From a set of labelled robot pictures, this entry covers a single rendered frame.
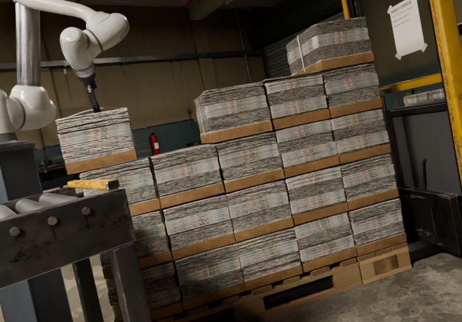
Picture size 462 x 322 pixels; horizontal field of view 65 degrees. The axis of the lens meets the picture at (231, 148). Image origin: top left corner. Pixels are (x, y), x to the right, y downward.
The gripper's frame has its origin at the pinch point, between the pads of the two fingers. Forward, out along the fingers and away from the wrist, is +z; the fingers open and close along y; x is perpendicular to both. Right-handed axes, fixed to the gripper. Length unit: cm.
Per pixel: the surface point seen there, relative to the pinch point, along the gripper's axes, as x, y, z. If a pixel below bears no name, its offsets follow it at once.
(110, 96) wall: -32, -406, 552
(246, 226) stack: 54, 73, 14
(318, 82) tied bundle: 103, 22, -13
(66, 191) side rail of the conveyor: -10, 57, -30
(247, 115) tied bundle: 65, 30, -8
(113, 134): 6.1, 27.0, -9.5
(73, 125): -8.1, 22.1, -14.2
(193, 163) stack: 36, 44, -1
